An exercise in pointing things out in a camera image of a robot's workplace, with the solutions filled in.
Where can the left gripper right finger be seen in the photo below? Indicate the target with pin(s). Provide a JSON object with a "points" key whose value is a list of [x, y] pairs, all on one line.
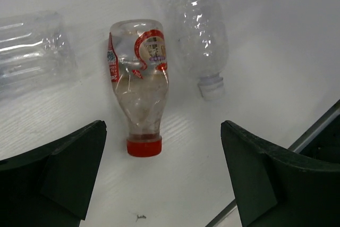
{"points": [[281, 179]]}

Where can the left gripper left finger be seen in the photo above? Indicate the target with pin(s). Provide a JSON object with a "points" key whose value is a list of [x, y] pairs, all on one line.
{"points": [[52, 185]]}

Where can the red cap crushed bottle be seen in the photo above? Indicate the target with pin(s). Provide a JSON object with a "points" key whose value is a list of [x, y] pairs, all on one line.
{"points": [[136, 57]]}

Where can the clear bottle pale cap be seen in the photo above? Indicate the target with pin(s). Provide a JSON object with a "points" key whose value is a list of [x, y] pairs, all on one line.
{"points": [[200, 37]]}

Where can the blue label clear bottle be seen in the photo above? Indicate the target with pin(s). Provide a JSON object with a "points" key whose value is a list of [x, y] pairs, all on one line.
{"points": [[35, 53]]}

